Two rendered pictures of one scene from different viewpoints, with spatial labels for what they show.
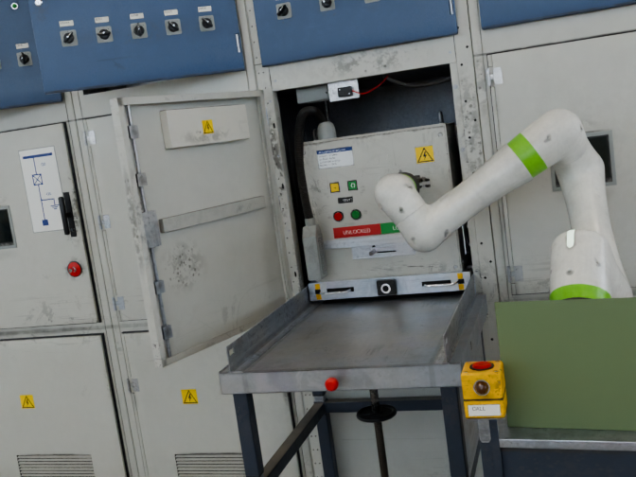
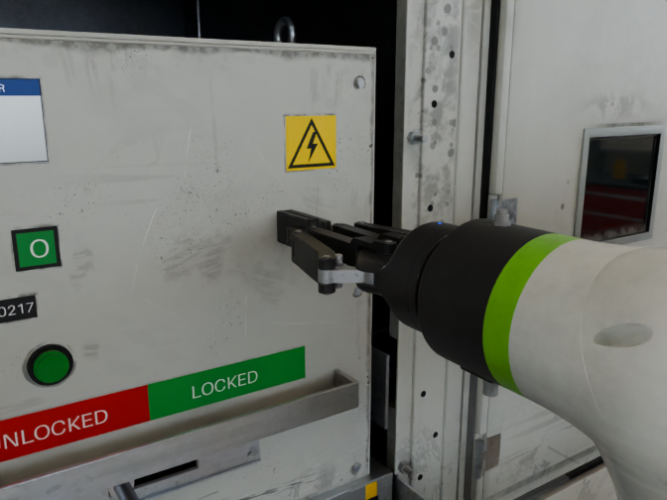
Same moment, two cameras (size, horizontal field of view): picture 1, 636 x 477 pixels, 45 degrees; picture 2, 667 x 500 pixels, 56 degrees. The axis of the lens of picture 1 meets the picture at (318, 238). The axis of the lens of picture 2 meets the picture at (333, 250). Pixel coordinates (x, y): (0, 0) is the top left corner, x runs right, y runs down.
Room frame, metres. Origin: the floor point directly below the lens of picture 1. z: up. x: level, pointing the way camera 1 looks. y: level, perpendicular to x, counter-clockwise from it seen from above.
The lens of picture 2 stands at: (2.05, 0.08, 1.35)
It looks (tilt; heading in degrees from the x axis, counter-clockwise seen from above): 14 degrees down; 309
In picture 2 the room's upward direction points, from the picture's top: straight up
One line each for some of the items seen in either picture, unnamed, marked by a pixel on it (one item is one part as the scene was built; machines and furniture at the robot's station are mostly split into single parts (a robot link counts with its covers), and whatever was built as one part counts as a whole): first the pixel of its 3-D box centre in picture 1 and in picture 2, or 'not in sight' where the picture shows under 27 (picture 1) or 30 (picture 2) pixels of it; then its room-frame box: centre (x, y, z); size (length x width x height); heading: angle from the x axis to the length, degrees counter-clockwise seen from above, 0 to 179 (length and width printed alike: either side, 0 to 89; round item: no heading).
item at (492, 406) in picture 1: (484, 389); not in sight; (1.54, -0.30, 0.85); 0.08 x 0.08 x 0.10; 72
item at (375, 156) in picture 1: (378, 209); (144, 336); (2.49, -0.20, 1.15); 0.48 x 0.01 x 0.48; 72
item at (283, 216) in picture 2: not in sight; (299, 232); (2.42, -0.32, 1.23); 0.07 x 0.01 x 0.03; 162
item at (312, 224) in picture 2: not in sight; (347, 254); (2.34, -0.29, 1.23); 0.11 x 0.01 x 0.04; 164
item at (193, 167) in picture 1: (210, 217); not in sight; (2.36, 0.31, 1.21); 0.63 x 0.07 x 0.74; 144
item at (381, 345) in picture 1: (366, 339); not in sight; (2.16, -0.10, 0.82); 0.68 x 0.62 x 0.06; 162
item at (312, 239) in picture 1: (314, 252); not in sight; (2.49, 0.02, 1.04); 0.08 x 0.05 x 0.17; 162
